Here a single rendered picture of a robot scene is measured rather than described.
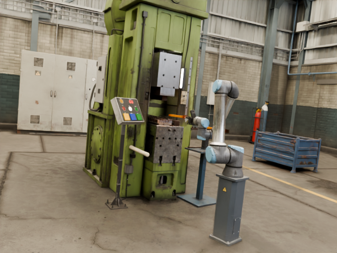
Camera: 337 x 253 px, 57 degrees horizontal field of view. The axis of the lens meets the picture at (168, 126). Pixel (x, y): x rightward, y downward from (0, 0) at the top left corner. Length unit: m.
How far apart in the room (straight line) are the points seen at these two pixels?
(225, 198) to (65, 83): 6.55
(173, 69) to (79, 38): 6.00
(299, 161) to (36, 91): 6.45
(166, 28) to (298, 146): 3.99
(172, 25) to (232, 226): 2.41
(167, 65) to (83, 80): 5.27
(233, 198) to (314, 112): 9.37
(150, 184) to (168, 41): 1.74
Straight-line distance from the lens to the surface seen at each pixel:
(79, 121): 8.80
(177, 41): 3.99
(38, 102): 8.67
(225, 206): 2.90
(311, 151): 7.25
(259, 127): 10.99
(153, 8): 3.88
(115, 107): 3.26
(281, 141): 7.04
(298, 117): 12.44
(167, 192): 3.90
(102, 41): 9.59
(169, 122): 3.76
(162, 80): 3.69
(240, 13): 12.02
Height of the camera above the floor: 1.23
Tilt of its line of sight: 5 degrees down
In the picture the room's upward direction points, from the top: 6 degrees clockwise
